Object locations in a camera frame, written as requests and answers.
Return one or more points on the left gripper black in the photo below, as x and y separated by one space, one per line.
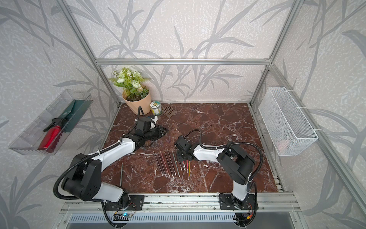
160 129

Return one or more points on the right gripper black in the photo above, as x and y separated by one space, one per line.
178 158

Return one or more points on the teal capped pencil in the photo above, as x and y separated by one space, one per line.
176 165

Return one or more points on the black capped pencil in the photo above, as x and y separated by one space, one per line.
169 165

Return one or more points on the blue capped pencil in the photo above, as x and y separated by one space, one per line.
172 164

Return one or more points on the dark blue pencil thin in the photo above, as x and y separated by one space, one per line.
159 166

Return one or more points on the green pencil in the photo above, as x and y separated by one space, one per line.
121 174

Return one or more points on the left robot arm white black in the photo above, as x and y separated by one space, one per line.
83 179

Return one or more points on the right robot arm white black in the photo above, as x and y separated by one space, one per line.
236 162

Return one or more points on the small tin can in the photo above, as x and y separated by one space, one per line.
156 108

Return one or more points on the terracotta flower pot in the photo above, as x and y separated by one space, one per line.
143 103

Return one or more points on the brown drain grate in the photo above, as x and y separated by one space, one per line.
168 111

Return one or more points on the green plant white flowers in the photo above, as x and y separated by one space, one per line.
132 82

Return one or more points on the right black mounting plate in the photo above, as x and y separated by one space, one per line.
229 202

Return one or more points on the black mounting plate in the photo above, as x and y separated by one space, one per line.
229 202
130 202

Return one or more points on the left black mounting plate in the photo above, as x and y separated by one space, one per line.
130 202

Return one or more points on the green circuit board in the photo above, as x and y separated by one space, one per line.
126 216

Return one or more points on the red spray bottle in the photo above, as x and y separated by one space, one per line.
54 132

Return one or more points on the pink object in basket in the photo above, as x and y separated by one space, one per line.
283 145

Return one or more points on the clear plastic wall tray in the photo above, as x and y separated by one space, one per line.
28 141

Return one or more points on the white wire mesh basket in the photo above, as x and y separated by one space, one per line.
285 120

